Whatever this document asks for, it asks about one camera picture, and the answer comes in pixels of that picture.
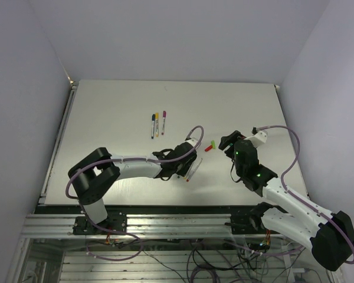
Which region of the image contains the red marker pen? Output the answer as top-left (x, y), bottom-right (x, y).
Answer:
top-left (186, 158), bottom-right (203, 182)

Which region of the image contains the red pen cap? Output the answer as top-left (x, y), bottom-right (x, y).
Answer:
top-left (205, 145), bottom-right (213, 152)

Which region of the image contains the purple marker pen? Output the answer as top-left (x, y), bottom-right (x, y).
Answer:
top-left (161, 110), bottom-right (166, 135)

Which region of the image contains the orange marker pen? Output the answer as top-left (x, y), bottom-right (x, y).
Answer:
top-left (153, 113), bottom-right (159, 137)

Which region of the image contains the blue marker pen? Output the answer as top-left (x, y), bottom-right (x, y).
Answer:
top-left (150, 113), bottom-right (155, 139)

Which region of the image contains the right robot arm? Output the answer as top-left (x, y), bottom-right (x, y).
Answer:
top-left (218, 127), bottom-right (354, 271)

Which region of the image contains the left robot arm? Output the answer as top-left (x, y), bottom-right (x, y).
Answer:
top-left (68, 138), bottom-right (198, 234)

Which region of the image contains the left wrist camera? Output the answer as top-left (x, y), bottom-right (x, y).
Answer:
top-left (185, 138), bottom-right (201, 148)

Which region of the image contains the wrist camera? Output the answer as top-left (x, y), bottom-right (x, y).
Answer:
top-left (244, 127), bottom-right (267, 148)
top-left (185, 138), bottom-right (201, 148)

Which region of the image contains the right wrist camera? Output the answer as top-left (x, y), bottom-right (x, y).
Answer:
top-left (244, 127), bottom-right (267, 148)

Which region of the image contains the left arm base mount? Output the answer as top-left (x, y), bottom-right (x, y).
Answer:
top-left (73, 212), bottom-right (127, 236)

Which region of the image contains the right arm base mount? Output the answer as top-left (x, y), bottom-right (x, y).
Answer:
top-left (224, 202), bottom-right (276, 235)

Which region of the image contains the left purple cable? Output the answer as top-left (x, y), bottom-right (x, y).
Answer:
top-left (65, 125), bottom-right (204, 260)

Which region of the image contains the aluminium frame rail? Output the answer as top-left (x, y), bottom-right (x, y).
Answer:
top-left (21, 214), bottom-right (231, 239)

